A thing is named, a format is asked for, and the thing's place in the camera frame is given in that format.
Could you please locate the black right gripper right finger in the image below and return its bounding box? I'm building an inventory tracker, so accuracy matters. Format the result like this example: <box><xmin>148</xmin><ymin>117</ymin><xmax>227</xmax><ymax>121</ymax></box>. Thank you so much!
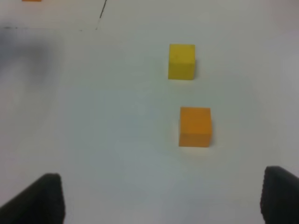
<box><xmin>260</xmin><ymin>166</ymin><xmax>299</xmax><ymax>224</ymax></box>

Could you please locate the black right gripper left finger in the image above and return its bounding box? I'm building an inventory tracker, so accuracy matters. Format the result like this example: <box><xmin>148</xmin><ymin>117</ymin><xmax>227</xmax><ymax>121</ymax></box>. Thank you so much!
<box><xmin>0</xmin><ymin>173</ymin><xmax>65</xmax><ymax>224</ymax></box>

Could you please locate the yellow cube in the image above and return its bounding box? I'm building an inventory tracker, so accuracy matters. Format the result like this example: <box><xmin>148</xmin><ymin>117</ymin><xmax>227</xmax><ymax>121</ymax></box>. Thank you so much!
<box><xmin>168</xmin><ymin>44</ymin><xmax>196</xmax><ymax>80</ymax></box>

